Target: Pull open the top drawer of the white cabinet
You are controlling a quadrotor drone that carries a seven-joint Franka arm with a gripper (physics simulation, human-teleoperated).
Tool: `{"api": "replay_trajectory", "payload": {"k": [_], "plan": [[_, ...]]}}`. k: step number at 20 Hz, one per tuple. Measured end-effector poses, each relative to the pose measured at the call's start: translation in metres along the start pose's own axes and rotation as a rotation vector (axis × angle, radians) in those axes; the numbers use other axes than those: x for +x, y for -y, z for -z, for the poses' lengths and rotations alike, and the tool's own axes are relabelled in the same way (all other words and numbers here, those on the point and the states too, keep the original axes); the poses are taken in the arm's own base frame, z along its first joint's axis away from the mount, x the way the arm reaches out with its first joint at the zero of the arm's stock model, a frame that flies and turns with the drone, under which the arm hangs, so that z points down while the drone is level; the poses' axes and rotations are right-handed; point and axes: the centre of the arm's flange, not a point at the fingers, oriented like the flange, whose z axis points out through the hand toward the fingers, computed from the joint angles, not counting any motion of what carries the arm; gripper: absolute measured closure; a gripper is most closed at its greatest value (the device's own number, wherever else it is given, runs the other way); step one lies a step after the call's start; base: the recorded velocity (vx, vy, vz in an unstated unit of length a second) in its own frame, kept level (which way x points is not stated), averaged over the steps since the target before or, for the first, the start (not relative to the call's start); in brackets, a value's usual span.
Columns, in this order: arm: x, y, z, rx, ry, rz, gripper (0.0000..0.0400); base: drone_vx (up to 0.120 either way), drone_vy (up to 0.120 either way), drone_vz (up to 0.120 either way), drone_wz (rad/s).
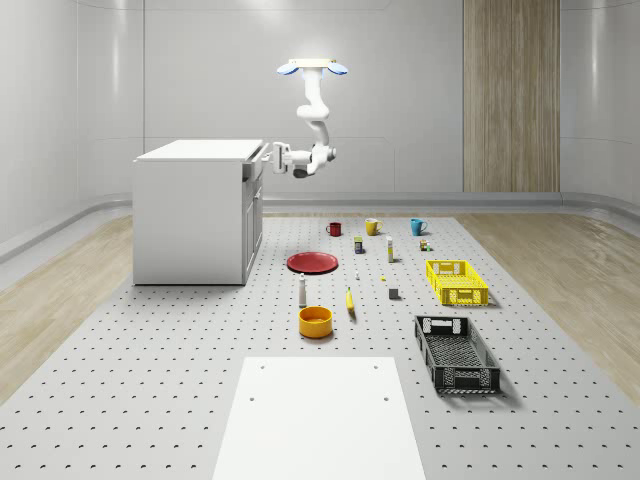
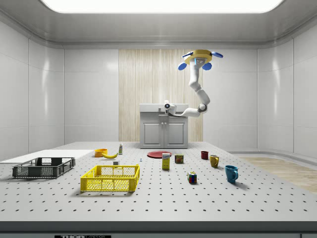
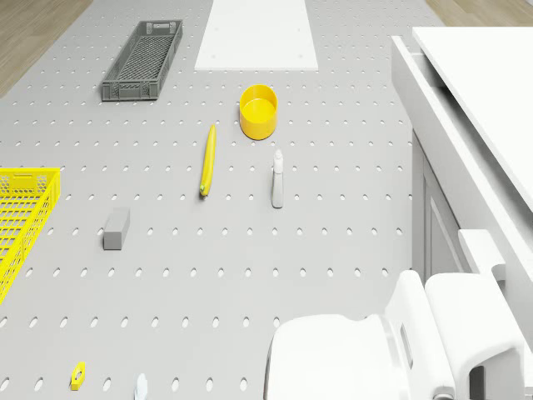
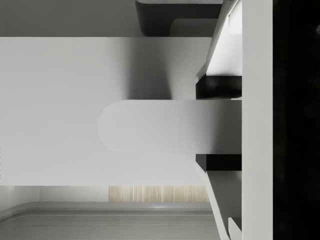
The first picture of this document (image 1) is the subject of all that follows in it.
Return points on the red plate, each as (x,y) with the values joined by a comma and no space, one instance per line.
(312,263)

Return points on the yellow basket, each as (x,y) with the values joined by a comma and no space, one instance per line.
(462,287)

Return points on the white drawer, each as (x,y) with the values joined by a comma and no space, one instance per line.
(256,162)

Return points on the grey cube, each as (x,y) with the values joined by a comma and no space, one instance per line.
(394,293)

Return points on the white cabinet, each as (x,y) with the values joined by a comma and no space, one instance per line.
(190,225)

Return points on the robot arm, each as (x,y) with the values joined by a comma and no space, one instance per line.
(314,90)

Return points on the white board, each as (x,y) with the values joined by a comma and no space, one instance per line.
(320,425)

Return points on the yellow bowl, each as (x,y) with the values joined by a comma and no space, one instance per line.
(315,327)

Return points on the yellow mug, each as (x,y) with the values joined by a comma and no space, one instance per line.
(371,228)

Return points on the small white bottle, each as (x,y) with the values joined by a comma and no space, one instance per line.
(302,295)

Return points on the flat-sided can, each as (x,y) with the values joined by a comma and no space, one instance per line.
(358,246)

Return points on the drone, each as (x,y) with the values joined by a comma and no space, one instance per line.
(312,62)

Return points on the red mug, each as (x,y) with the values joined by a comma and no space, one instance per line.
(336,230)

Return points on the dark grey basket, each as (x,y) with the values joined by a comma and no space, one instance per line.
(465,371)

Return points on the blue mug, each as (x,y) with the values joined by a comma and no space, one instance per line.
(416,228)

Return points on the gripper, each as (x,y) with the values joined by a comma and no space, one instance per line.
(281,159)

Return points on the yellow carton box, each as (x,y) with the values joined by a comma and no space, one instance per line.
(390,250)

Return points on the puzzle cube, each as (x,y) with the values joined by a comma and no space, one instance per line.
(425,245)

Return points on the banana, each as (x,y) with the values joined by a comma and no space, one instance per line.
(350,302)

